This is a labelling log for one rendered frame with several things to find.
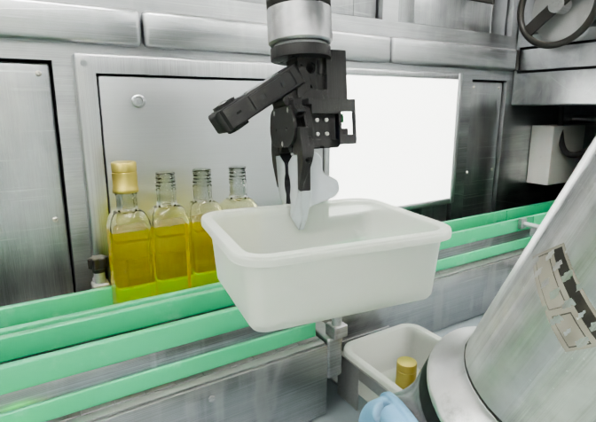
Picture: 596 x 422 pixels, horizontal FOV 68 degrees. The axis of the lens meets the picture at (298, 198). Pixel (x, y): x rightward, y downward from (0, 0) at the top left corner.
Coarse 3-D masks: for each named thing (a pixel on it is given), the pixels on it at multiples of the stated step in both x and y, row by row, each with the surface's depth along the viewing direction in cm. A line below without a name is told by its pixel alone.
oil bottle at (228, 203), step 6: (228, 198) 73; (234, 198) 72; (240, 198) 72; (246, 198) 73; (222, 204) 73; (228, 204) 71; (234, 204) 71; (240, 204) 71; (246, 204) 72; (252, 204) 72
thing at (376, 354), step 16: (368, 336) 78; (384, 336) 80; (400, 336) 82; (416, 336) 82; (432, 336) 79; (352, 352) 73; (368, 352) 78; (384, 352) 80; (400, 352) 82; (416, 352) 82; (368, 368) 69; (384, 368) 80; (384, 384) 66
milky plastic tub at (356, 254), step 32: (224, 224) 50; (256, 224) 51; (288, 224) 53; (320, 224) 55; (352, 224) 56; (384, 224) 53; (416, 224) 48; (224, 256) 43; (256, 256) 35; (288, 256) 36; (320, 256) 37; (352, 256) 39; (384, 256) 41; (416, 256) 42; (224, 288) 46; (256, 288) 37; (288, 288) 37; (320, 288) 39; (352, 288) 40; (384, 288) 42; (416, 288) 43; (256, 320) 38; (288, 320) 38; (320, 320) 40
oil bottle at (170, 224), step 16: (160, 208) 66; (176, 208) 66; (160, 224) 65; (176, 224) 66; (160, 240) 65; (176, 240) 67; (160, 256) 66; (176, 256) 67; (160, 272) 66; (176, 272) 67; (160, 288) 67; (176, 288) 68
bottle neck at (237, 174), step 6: (228, 168) 72; (234, 168) 71; (240, 168) 71; (246, 168) 72; (234, 174) 71; (240, 174) 71; (246, 174) 72; (234, 180) 71; (240, 180) 71; (246, 180) 73; (234, 186) 72; (240, 186) 72; (246, 186) 73; (234, 192) 72; (240, 192) 72; (246, 192) 73
